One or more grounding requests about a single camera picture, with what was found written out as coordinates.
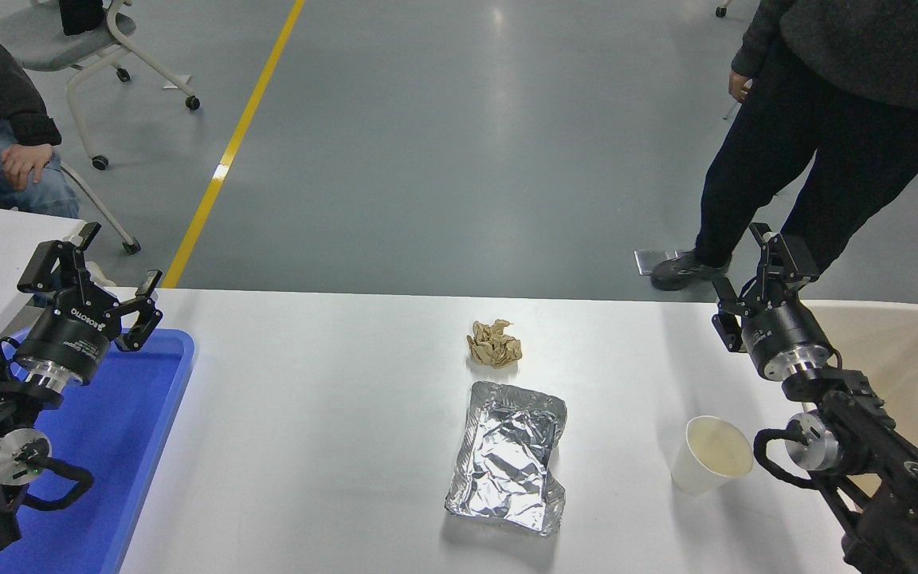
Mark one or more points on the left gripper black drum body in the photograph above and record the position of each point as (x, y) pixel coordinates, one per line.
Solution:
(68, 339)

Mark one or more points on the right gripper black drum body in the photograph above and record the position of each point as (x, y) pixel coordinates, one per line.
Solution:
(786, 331)

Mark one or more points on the white paper cup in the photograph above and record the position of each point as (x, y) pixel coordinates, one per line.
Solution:
(706, 466)

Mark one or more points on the tan paper ball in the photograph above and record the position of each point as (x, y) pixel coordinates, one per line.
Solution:
(495, 347)

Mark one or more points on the silver foil tray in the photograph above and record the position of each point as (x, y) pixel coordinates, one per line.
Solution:
(507, 462)

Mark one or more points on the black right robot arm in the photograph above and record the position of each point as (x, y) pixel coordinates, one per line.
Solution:
(865, 430)

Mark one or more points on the seated person's left hand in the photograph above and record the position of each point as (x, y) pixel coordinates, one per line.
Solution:
(27, 163)

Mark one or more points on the standing person's right hand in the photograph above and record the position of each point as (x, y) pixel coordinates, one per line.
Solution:
(739, 86)

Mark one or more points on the seated person's wheeled chair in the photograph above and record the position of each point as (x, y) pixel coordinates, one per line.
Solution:
(131, 246)

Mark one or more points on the silver floor outlet plate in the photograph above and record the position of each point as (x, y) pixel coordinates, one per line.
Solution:
(642, 261)

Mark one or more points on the blue plastic tray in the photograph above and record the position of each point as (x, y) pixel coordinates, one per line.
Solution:
(124, 446)

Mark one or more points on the large pale plastic bin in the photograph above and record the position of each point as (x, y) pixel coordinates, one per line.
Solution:
(905, 359)

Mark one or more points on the standing person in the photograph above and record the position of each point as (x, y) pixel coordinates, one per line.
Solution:
(841, 119)

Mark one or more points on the grey wheeled chair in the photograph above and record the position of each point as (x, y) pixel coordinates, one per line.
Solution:
(37, 44)

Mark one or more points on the black item on chair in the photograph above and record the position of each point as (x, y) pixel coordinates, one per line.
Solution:
(80, 16)

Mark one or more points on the white caster chair base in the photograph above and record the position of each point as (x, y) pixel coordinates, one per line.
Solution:
(720, 11)

